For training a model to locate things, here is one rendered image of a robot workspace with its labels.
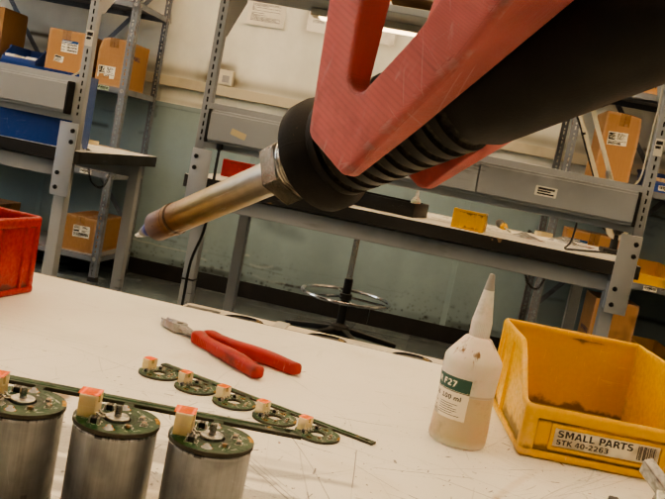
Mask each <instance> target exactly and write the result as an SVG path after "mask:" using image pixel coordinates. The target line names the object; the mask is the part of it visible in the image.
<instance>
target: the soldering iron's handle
mask: <svg viewBox="0 0 665 499"><path fill-rule="evenodd" d="M663 84H665V0H574V1H573V2H571V3H570V4H569V5H568V6H567V7H565V8H564V9H563V10H562V11H561V12H559V13H558V14H557V15H556V16H555V17H553V18H552V19H551V20H550V21H549V22H547V23H546V24H545V25H544V26H542V27H541V28H540V29H539V30H538V31H536V32H535V33H534V34H533V35H532V36H530V37H529V38H528V39H527V40H526V41H524V42H523V43H522V44H521V45H520V46H518V47H517V48H516V49H515V50H513V51H512V52H511V53H510V54H508V55H507V56H506V57H505V58H504V59H502V60H501V61H500V62H499V63H498V64H496V65H495V66H494V67H493V68H492V69H490V70H489V71H488V72H487V73H486V74H484V75H483V76H482V77H481V78H480V79H478V80H477V81H476V82H475V83H474V84H472V85H471V86H470V87H469V88H467V89H466V90H465V91H464V92H463V93H461V94H460V95H459V96H458V97H457V98H455V99H454V100H453V101H452V102H451V103H449V104H448V105H447V106H446V107H445V108H443V109H442V110H441V111H440V112H439V113H437V114H436V115H435V116H434V117H432V118H431V119H430V120H429V121H428V122H426V123H425V124H424V125H423V126H422V127H420V128H419V129H418V130H417V131H415V132H414V133H413V134H412V135H410V136H409V137H408V138H406V139H405V140H404V141H402V142H401V143H400V144H399V145H397V146H396V147H395V148H393V149H392V150H391V151H389V152H388V153H387V154H385V155H384V156H383V157H382V158H380V159H379V160H378V161H376V162H375V163H374V164H373V165H371V166H370V167H369V168H367V169H366V170H365V171H363V172H362V173H361V174H359V175H358V176H349V175H344V174H342V173H341V172H340V171H339V170H338V169H337V168H336V166H335V165H334V164H333V163H332V161H331V160H330V159H329V158H328V157H327V156H326V154H325V153H324V152H323V151H322V150H321V148H320V147H319V146H318V145H317V144H316V143H315V141H314V140H313V139H312V136H311V133H310V127H311V120H312V114H313V107H314V101H315V97H313V98H308V99H306V100H304V101H302V102H300V103H298V104H296V105H294V106H292V107H291V108H290V109H289V110H288V111H287V112H286V113H285V115H284V116H283V118H282V120H281V123H280V126H279V131H278V151H279V156H280V160H281V164H282V167H283V170H284V172H285V174H286V176H287V178H288V180H289V182H290V183H291V185H292V186H293V188H294V189H295V191H296V192H297V193H298V194H299V195H300V196H301V197H302V198H303V199H304V200H305V201H306V202H308V203H309V204H310V205H312V206H314V207H316V208H318V209H320V210H323V211H329V212H333V211H338V210H341V209H344V208H347V207H350V206H352V205H354V204H355V203H357V202H358V201H359V200H360V199H361V198H362V196H363V195H364V193H365V191H367V190H370V189H373V188H376V187H379V186H381V185H384V184H387V183H390V182H392V181H394V180H398V179H401V178H403V177H406V176H408V175H411V174H414V173H417V172H420V171H422V170H425V169H428V168H431V167H433V166H436V165H438V164H441V163H444V162H447V161H450V160H451V159H455V158H458V157H461V156H463V155H466V154H467V153H470V152H473V151H476V150H480V149H482V148H483V147H484V146H485V145H503V144H506V143H508V142H511V141H514V140H516V139H519V138H522V137H525V136H527V135H530V134H533V133H535V132H538V131H541V130H543V129H546V128H549V127H551V126H554V125H557V124H559V123H562V122H565V121H567V120H570V119H573V118H576V117H578V116H581V115H584V114H586V113H589V112H592V111H594V110H597V109H600V108H602V107H605V106H608V105H610V104H613V103H616V102H617V101H620V100H623V99H626V98H628V97H631V96H634V95H636V94H639V93H642V92H644V91H647V90H650V89H652V88H655V87H658V86H660V85H663Z"/></svg>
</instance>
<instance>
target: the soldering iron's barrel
mask: <svg viewBox="0 0 665 499"><path fill-rule="evenodd" d="M259 159H260V164H258V165H255V166H253V167H251V168H249V169H247V170H244V171H242V172H240V173H238V174H235V175H233V176H231V177H229V178H227V179H224V180H222V181H220V182H218V183H216V184H213V185H211V186H209V187H207V188H204V189H202V190H200V191H198V192H196V193H193V194H191V195H189V196H187V197H185V198H182V199H180V200H178V201H176V202H172V203H168V204H166V205H164V206H163V207H162V208H160V209H158V210H156V211H153V212H151V213H149V214H148V215H147V216H146V218H145V220H144V228H145V231H146V233H147V234H148V235H149V236H150V237H151V238H152V239H154V240H156V241H163V240H165V239H168V238H170V237H173V236H178V235H181V234H183V233H185V232H186V231H188V230H190V229H193V228H195V227H197V226H200V225H202V224H205V223H207V222H210V221H212V220H215V219H217V218H220V217H222V216H225V215H227V214H230V213H231V212H234V211H236V210H239V209H241V208H244V207H246V206H249V205H251V204H254V203H256V202H258V201H261V200H263V199H266V198H268V197H271V196H273V195H275V196H276V197H277V198H278V199H280V200H281V201H282V202H283V203H285V204H286V205H290V204H292V203H295V202H298V201H300V200H302V199H303V198H302V197H301V196H300V195H299V194H298V193H297V192H296V191H295V189H294V188H293V186H292V185H291V183H290V182H289V180H288V178H287V176H286V174H285V172H284V170H283V167H282V164H281V160H280V156H279V151H278V142H276V143H274V144H272V145H271V146H269V147H267V148H265V149H264V150H261V151H260V152H259Z"/></svg>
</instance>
